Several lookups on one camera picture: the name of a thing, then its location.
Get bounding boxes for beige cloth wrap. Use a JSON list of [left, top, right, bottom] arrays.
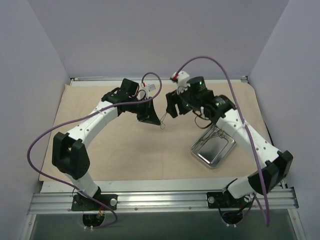
[[42, 82, 270, 181]]

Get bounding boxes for steel surgical scissors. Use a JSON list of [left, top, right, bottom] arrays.
[[196, 127, 226, 143]]

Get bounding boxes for metal instrument tray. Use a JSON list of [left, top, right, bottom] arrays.
[[190, 131, 236, 169]]

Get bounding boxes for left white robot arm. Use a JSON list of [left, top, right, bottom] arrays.
[[52, 78, 161, 210]]

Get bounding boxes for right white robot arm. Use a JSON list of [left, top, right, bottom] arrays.
[[165, 90, 293, 207]]

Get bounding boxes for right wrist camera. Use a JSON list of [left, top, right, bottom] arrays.
[[171, 71, 208, 92]]

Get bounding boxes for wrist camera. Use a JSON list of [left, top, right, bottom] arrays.
[[171, 71, 208, 92], [140, 83, 156, 94]]

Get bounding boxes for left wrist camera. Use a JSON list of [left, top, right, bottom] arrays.
[[140, 83, 156, 94]]

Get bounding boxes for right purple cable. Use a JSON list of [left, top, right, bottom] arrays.
[[172, 56, 271, 227]]

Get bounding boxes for purple cable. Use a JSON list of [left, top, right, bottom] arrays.
[[172, 56, 271, 227], [26, 72, 163, 229]]

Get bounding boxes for back aluminium rail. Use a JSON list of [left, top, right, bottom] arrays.
[[70, 76, 104, 81]]

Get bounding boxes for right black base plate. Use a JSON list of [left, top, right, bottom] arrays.
[[206, 190, 251, 209]]

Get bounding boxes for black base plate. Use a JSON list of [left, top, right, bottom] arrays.
[[71, 193, 118, 212], [206, 190, 251, 209]]

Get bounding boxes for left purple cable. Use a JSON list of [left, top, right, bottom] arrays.
[[26, 72, 163, 229]]

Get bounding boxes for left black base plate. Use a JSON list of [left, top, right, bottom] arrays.
[[71, 193, 118, 212]]

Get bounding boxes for front aluminium rail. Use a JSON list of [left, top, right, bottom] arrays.
[[28, 188, 300, 215]]

